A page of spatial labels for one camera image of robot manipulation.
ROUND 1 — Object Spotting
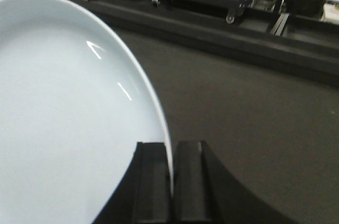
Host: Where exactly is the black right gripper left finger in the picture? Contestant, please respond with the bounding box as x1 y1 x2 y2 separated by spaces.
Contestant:
94 142 171 223

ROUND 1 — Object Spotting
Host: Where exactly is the pale blue round plate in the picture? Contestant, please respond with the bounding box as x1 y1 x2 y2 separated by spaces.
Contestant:
1 0 173 223

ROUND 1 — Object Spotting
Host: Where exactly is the black table mat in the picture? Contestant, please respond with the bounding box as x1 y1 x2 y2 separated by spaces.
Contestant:
77 0 338 223

